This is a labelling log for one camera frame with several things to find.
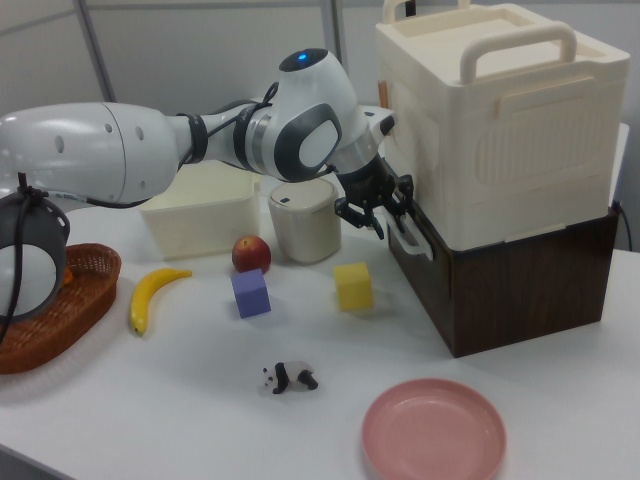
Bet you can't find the yellow banana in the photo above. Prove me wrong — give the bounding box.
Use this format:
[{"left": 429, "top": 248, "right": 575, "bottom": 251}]
[{"left": 129, "top": 268, "right": 194, "bottom": 338}]

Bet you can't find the purple foam cube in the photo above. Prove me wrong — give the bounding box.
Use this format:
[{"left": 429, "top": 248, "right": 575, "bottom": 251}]
[{"left": 230, "top": 268, "right": 273, "bottom": 320}]

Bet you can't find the brown wicker basket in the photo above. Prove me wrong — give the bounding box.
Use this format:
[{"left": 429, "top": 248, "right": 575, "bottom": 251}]
[{"left": 0, "top": 243, "right": 123, "bottom": 375}]

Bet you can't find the panda figurine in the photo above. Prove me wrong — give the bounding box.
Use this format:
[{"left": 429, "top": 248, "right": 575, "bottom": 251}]
[{"left": 259, "top": 360, "right": 320, "bottom": 397}]

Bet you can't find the pink plate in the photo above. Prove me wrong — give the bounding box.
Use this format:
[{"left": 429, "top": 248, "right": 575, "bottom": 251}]
[{"left": 361, "top": 378, "right": 508, "bottom": 480}]

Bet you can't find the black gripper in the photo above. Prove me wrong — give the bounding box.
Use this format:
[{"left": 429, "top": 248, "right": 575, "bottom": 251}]
[{"left": 333, "top": 155, "right": 416, "bottom": 240}]

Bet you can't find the small cream lidded trash can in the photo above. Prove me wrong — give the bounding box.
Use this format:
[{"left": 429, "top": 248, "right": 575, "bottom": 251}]
[{"left": 268, "top": 180, "right": 344, "bottom": 265}]

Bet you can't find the dark wood drawer case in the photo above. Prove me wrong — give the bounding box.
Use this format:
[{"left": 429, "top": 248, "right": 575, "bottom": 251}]
[{"left": 444, "top": 202, "right": 622, "bottom": 359}]

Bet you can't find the red apple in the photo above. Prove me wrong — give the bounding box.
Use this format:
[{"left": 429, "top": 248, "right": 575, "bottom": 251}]
[{"left": 231, "top": 235, "right": 273, "bottom": 274}]

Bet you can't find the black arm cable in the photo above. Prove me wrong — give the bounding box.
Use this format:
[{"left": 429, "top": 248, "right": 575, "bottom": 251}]
[{"left": 174, "top": 82, "right": 281, "bottom": 166}]

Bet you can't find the yellow foam cube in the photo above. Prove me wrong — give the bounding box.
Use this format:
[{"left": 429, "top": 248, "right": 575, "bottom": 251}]
[{"left": 333, "top": 261, "right": 375, "bottom": 312}]

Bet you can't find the white open plastic bin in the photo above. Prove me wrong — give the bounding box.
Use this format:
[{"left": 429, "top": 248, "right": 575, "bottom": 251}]
[{"left": 138, "top": 172, "right": 261, "bottom": 261}]

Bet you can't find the cream plastic storage box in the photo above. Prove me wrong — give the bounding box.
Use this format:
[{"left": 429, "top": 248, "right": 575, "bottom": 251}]
[{"left": 374, "top": 0, "right": 630, "bottom": 247}]

